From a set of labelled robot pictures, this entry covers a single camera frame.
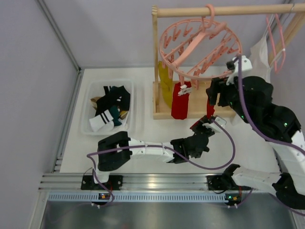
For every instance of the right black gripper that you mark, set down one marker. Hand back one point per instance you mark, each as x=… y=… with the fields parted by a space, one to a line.
x=215 y=90

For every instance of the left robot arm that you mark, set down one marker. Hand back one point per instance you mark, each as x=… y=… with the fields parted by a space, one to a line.
x=120 y=148

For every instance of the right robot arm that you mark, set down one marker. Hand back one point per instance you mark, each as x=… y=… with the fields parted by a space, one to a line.
x=251 y=99

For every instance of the white undershirt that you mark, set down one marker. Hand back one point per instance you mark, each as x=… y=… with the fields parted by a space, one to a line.
x=259 y=61

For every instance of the clear plastic basket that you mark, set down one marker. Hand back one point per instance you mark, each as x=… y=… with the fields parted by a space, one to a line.
x=99 y=88

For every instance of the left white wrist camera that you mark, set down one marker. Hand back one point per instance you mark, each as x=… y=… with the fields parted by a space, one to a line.
x=216 y=123

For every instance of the black striped sock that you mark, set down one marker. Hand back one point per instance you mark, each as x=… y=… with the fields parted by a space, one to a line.
x=116 y=96

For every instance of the teal green sock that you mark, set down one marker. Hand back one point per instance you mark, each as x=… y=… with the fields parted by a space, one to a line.
x=115 y=114

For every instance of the brown striped sock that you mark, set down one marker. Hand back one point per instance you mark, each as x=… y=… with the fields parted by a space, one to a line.
x=94 y=102

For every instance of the white slotted cable duct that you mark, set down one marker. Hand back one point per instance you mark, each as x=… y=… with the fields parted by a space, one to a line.
x=142 y=197

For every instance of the mustard yellow sock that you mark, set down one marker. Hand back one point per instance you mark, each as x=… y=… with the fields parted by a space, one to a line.
x=166 y=84

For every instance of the white striped sock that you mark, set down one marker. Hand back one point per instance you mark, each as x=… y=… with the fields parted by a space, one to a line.
x=102 y=121

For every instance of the wooden clothes rack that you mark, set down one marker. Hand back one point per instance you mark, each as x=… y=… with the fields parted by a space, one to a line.
x=283 y=21

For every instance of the pink round clip hanger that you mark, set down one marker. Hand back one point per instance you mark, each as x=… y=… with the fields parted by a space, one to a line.
x=181 y=39

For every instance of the red sock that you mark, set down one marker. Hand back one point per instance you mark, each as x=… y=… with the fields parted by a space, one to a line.
x=206 y=118
x=179 y=108

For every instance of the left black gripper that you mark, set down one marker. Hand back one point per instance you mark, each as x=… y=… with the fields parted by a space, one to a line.
x=200 y=127

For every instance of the aluminium rail frame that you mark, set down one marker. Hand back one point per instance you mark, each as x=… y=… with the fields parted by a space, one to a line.
x=127 y=182

